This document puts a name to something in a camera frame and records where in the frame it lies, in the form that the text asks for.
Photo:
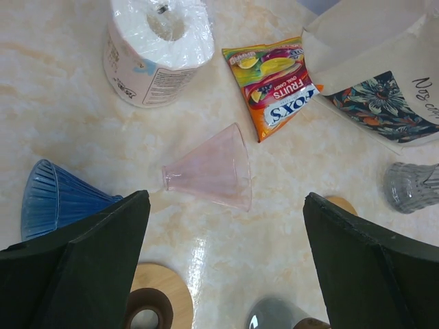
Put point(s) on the grey ribbed glass mug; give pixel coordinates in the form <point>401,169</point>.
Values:
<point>411,187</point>

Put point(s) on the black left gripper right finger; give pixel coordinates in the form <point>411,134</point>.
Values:
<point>370,276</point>

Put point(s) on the blue ribbed dripper cone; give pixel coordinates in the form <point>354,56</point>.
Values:
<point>54,198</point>

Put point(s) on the wrapped white paper roll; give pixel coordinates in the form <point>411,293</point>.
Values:
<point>154,48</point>

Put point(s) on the beige floral tote bag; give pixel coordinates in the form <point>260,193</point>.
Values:
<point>377,62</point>

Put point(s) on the pink glass dripper cone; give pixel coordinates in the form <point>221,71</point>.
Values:
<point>217,170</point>

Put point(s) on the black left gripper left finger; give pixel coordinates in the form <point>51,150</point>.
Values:
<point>78,276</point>

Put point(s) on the orange Fox's candy bag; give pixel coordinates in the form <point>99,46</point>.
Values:
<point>274,82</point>

